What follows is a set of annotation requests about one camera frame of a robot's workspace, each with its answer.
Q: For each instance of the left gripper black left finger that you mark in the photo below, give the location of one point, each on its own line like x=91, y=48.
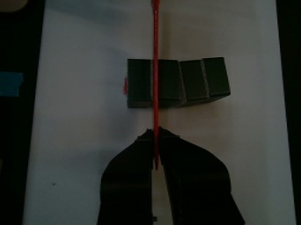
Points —
x=124, y=181

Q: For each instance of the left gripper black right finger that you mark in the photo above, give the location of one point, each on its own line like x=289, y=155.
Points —
x=195, y=181

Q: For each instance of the toy sushi roll piece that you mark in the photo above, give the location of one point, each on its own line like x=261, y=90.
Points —
x=194, y=82
x=170, y=85
x=139, y=85

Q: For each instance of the white cutting board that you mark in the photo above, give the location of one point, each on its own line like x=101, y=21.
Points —
x=77, y=132

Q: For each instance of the toy sushi piece green centre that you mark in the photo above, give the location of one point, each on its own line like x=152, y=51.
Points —
x=215, y=77

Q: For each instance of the blue rounded stick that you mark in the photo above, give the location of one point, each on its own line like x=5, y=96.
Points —
x=9, y=84

